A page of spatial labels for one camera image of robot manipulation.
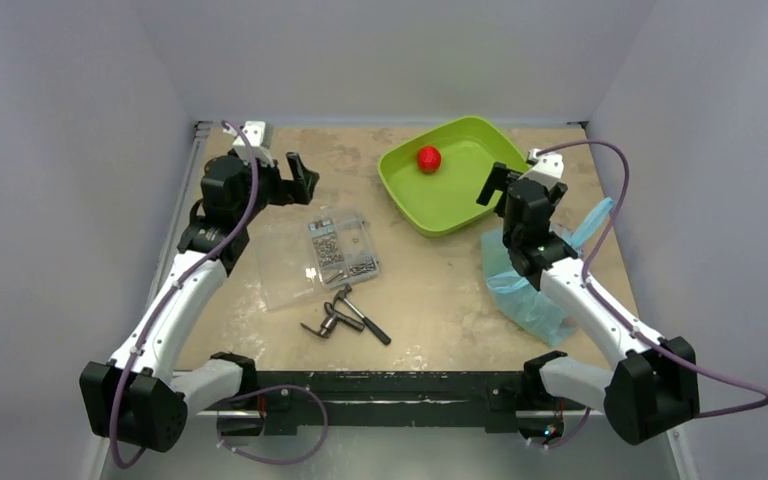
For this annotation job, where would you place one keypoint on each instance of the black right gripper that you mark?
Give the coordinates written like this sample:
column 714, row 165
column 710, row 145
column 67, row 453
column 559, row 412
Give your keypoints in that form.
column 499, row 187

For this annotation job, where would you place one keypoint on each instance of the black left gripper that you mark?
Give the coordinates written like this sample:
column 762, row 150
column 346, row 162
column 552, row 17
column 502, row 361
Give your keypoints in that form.
column 304, row 179

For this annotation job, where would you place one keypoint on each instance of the light blue plastic bag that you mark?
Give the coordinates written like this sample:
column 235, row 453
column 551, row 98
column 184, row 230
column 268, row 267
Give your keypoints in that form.
column 516, row 298

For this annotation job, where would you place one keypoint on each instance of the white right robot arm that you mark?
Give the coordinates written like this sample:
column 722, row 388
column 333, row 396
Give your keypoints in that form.
column 650, row 385

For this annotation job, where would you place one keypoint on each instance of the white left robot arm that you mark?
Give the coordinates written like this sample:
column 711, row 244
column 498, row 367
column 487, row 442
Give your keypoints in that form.
column 135, row 397

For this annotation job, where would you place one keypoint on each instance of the red fake fruit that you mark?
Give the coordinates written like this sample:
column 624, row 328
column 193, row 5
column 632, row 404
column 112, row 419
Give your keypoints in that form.
column 429, row 159

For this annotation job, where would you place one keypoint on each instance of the green plastic tray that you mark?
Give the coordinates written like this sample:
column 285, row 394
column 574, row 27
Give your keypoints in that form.
column 440, row 203

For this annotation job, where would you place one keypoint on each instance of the clear plastic screw box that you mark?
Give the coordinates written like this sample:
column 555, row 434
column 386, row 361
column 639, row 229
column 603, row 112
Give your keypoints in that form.
column 300, row 260

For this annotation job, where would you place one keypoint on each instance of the black metal clamp tool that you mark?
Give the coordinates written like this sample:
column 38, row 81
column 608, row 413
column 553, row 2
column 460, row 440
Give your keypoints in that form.
column 332, row 319

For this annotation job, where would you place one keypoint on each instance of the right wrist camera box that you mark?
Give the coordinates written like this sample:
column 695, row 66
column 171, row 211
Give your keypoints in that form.
column 546, row 169

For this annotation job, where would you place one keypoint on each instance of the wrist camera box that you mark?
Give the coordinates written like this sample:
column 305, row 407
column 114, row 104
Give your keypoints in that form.
column 546, row 169
column 259, row 134

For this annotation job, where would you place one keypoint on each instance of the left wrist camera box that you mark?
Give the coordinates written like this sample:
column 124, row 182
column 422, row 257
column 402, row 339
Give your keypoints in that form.
column 259, row 134

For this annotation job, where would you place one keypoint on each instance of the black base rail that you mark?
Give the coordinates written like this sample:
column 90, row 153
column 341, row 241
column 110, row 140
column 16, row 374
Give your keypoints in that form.
column 493, row 401

